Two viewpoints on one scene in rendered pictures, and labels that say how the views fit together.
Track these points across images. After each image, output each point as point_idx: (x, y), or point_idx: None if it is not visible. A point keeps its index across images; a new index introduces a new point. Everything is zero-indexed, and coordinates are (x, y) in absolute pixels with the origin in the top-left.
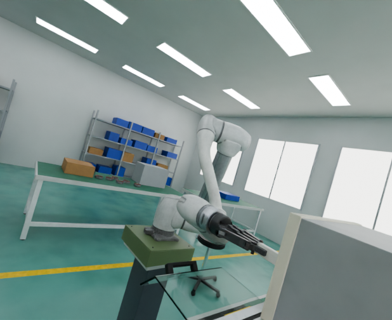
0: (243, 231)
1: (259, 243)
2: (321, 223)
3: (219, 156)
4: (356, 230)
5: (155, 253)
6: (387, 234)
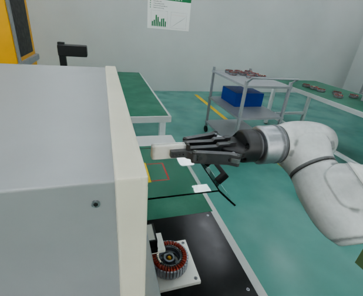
0: (218, 144)
1: (181, 142)
2: (94, 70)
3: None
4: (74, 84)
5: None
6: (14, 175)
